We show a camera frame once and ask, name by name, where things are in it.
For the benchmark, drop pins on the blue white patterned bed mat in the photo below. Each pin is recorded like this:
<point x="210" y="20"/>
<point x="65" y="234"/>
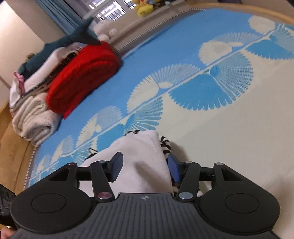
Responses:
<point x="218" y="128"/>

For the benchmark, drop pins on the white plush toy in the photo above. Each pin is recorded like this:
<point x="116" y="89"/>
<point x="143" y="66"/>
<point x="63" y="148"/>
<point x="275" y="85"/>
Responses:
<point x="106" y="32"/>

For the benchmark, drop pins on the yellow plush toy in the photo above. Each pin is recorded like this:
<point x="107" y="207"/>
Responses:
<point x="144" y="9"/>

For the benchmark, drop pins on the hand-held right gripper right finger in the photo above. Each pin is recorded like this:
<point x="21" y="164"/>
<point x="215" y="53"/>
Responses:
<point x="175" y="170"/>

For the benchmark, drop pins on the white black striped sweater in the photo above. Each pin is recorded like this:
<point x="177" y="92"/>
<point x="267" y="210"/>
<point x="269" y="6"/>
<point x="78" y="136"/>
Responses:
<point x="140" y="165"/>

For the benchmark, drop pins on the cream folded towel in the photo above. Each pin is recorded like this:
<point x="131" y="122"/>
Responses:
<point x="34" y="119"/>

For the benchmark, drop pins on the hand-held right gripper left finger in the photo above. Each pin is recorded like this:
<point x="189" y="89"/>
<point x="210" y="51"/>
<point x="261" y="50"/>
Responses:
<point x="117" y="167"/>

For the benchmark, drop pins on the pink white cloth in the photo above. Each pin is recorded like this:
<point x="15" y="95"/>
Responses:
<point x="17" y="89"/>

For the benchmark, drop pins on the blue curtain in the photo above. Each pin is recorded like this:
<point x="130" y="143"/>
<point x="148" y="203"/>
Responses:
<point x="57" y="13"/>

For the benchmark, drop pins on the dark teal shark plush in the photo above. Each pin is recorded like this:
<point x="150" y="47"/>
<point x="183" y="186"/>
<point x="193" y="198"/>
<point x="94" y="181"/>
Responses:
<point x="66" y="41"/>

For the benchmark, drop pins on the red folded blanket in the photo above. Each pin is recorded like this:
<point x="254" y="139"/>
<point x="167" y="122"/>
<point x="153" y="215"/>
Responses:
<point x="82" y="75"/>

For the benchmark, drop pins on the white window seat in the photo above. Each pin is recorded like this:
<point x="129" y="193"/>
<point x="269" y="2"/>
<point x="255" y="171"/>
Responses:
<point x="137" y="25"/>

